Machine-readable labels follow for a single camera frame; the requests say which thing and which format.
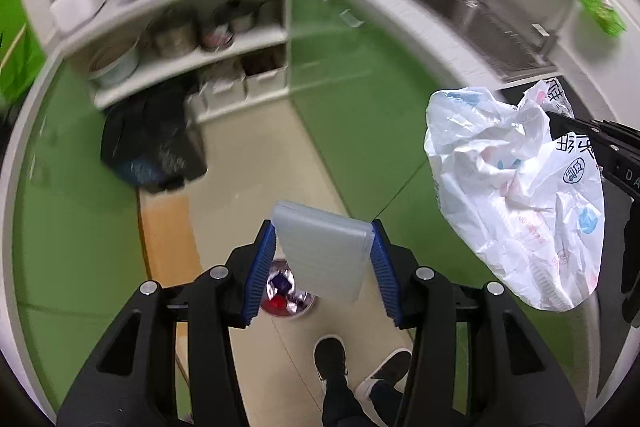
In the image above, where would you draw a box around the green plastic wall basket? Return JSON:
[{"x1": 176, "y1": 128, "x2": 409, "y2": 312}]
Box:
[{"x1": 579, "y1": 0, "x2": 626, "y2": 38}]

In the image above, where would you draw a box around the stainless steel sink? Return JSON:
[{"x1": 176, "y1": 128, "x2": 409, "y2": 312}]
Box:
[{"x1": 414, "y1": 0, "x2": 558, "y2": 82}]

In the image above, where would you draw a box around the orange floor mat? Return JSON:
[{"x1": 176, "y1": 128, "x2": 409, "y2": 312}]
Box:
[{"x1": 140, "y1": 193, "x2": 203, "y2": 287}]

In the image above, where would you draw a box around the black dual recycling bin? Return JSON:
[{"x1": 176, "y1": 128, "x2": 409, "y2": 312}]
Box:
[{"x1": 100, "y1": 74, "x2": 207, "y2": 194}]

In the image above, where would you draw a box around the purple drawstring pouch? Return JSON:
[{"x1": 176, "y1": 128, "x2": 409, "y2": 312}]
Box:
[{"x1": 268, "y1": 271, "x2": 294, "y2": 296}]

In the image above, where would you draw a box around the red cloth piece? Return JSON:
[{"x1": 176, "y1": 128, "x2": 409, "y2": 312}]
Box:
[{"x1": 267, "y1": 294, "x2": 288, "y2": 315}]

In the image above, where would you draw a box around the white plastic bag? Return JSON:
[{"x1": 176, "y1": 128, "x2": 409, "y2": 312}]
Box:
[{"x1": 424, "y1": 79, "x2": 605, "y2": 312}]

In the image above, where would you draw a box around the black shoe left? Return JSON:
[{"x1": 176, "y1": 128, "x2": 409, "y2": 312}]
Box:
[{"x1": 314, "y1": 335, "x2": 348, "y2": 384}]

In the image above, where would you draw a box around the black counter mat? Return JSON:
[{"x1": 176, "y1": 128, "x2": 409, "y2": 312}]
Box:
[{"x1": 499, "y1": 76, "x2": 640, "y2": 403}]

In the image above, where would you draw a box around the pink trash bin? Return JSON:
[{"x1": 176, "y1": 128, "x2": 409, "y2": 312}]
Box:
[{"x1": 260, "y1": 258, "x2": 316, "y2": 319}]

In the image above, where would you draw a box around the black shoe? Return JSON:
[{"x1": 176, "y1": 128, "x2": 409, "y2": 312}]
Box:
[
  {"x1": 314, "y1": 335, "x2": 348, "y2": 384},
  {"x1": 355, "y1": 348, "x2": 412, "y2": 401}
]

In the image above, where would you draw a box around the steel pot on shelf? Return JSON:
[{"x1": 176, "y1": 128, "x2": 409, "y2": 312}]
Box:
[{"x1": 148, "y1": 10, "x2": 198, "y2": 58}]

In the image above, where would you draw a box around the clear ribbed plastic lid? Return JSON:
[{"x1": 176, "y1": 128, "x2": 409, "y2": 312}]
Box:
[{"x1": 271, "y1": 200, "x2": 374, "y2": 303}]

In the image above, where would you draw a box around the white storage drawer box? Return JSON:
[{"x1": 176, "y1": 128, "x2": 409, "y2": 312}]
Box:
[{"x1": 241, "y1": 55, "x2": 286, "y2": 101}]

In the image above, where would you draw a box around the slim gooseneck water tap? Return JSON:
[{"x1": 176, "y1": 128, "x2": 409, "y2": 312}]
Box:
[{"x1": 533, "y1": 0, "x2": 576, "y2": 57}]

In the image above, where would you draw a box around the black shoe right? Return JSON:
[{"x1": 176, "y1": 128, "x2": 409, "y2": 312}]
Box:
[{"x1": 355, "y1": 348, "x2": 412, "y2": 401}]

